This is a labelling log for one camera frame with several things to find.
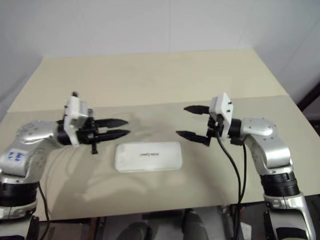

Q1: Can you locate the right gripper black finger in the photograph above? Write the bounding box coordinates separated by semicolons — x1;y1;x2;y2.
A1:
183;105;211;116
175;130;211;147

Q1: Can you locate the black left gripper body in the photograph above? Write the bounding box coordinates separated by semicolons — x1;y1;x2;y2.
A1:
76;116;99;154

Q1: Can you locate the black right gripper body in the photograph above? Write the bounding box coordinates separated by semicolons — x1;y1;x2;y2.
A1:
205;113;225;139

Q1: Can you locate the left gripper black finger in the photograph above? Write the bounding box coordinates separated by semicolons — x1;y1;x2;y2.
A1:
95;118;129;129
94;130;132;144

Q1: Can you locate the white plastic pencil case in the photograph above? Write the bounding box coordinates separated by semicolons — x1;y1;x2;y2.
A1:
114;141;183;174

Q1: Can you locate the metal table leg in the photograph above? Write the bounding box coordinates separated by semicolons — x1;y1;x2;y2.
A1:
219;204;245;240

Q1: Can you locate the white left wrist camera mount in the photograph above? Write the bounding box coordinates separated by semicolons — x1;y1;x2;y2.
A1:
62;96;91;147

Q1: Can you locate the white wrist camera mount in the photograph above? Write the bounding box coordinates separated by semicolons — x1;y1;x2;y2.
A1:
208;92;235;138
62;96;91;147

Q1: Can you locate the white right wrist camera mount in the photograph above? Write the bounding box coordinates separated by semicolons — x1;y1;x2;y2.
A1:
208;92;235;138

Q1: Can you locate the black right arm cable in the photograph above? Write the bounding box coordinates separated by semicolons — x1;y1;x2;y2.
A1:
216;119;243;240
238;143;249;208

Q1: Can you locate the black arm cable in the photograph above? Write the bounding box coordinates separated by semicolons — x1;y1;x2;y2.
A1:
238;143;249;208
216;119;243;240
37;91;80;240

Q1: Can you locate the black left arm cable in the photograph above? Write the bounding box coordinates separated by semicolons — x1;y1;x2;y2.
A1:
37;91;80;240

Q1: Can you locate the dark brown furniture frame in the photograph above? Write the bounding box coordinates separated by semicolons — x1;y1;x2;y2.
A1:
298;83;320;137

